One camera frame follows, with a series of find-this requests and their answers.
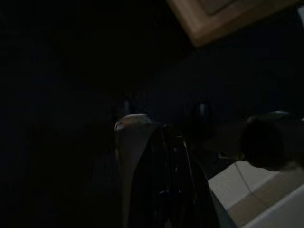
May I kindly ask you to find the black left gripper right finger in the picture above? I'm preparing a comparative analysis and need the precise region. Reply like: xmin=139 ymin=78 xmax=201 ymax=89
xmin=168 ymin=125 xmax=214 ymax=228

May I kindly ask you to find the light wooden table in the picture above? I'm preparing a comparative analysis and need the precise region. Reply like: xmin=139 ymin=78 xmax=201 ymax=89
xmin=166 ymin=0 xmax=299 ymax=48

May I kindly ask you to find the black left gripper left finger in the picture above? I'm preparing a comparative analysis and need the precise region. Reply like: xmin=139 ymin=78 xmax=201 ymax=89
xmin=133 ymin=124 xmax=174 ymax=228

